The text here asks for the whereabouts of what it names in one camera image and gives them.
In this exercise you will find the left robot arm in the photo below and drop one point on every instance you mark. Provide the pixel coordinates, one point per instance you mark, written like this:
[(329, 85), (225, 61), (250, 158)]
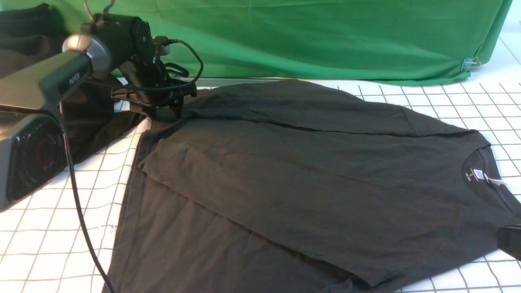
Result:
[(34, 143)]

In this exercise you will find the metal binder clip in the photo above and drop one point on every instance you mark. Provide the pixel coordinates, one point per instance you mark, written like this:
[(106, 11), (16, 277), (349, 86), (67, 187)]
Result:
[(471, 63)]

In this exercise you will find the white grid table mat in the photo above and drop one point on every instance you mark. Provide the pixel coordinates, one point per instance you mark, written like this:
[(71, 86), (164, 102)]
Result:
[(43, 249)]

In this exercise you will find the gray long sleeve shirt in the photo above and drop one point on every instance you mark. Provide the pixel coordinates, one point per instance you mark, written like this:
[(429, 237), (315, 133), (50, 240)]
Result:
[(292, 187)]

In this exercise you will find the green backdrop cloth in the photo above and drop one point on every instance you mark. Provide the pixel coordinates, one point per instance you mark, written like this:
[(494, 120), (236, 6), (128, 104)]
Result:
[(396, 42)]

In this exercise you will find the black clothes pile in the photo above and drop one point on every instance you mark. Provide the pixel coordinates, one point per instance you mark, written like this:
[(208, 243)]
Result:
[(37, 77)]

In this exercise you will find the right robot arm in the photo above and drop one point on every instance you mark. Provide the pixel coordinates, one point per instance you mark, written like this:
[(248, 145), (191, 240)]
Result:
[(509, 240)]

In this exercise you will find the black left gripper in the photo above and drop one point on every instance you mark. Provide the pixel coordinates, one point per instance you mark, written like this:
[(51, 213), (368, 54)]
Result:
[(153, 85)]

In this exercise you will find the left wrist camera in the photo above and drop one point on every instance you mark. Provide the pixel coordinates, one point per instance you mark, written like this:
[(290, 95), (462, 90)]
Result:
[(161, 45)]

